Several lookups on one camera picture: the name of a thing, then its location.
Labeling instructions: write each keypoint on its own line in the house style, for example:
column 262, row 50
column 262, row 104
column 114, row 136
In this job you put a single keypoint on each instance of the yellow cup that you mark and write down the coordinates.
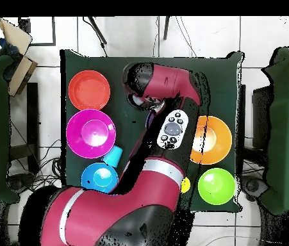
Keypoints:
column 186, row 185

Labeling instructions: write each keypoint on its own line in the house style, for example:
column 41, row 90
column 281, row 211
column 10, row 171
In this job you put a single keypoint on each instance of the black stand base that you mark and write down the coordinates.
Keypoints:
column 254, row 187
column 19, row 182

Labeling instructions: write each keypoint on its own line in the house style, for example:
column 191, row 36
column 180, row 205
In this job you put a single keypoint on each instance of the large magenta bowl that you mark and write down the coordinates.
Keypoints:
column 77, row 138

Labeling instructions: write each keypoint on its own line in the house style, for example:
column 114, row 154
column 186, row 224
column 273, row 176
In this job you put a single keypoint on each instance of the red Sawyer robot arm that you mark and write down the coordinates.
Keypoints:
column 134, row 200

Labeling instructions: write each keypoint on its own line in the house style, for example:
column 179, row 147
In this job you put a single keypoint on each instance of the blue cup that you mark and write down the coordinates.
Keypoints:
column 113, row 155

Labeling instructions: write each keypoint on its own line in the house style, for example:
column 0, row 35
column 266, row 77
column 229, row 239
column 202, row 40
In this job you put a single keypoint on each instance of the dark green table cloth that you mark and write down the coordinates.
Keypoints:
column 223, row 74

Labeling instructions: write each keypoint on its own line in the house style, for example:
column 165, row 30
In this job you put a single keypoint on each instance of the cardboard box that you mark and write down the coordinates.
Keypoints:
column 21, row 74

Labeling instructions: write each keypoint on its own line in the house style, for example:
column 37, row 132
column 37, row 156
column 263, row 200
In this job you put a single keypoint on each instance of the large orange bowl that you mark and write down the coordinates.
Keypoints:
column 221, row 141

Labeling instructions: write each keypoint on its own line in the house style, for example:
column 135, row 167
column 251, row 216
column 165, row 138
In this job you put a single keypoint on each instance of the black box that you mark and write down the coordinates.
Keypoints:
column 262, row 115

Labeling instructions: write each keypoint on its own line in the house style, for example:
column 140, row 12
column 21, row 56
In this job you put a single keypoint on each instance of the black square floor frame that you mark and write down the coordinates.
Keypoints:
column 53, row 30

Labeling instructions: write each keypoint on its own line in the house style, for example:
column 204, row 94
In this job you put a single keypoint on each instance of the black tripod leg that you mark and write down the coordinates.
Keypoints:
column 166, row 28
column 98, row 30

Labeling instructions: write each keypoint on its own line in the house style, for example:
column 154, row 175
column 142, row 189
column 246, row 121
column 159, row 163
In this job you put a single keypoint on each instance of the purple bowl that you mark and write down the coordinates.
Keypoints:
column 149, row 120

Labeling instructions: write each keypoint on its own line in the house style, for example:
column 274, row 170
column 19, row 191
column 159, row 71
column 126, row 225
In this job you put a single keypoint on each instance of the blue bowl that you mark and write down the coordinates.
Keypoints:
column 99, row 176

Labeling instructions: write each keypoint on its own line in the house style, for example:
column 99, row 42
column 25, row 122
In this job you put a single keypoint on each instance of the black bench frame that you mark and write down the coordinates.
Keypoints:
column 32, row 115

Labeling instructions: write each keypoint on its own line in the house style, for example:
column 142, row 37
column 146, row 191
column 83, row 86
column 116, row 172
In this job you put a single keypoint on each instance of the orange-red shallow bowl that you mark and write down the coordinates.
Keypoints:
column 89, row 90

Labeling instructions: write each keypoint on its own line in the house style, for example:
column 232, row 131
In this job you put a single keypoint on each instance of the green bowl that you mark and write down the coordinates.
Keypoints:
column 216, row 186

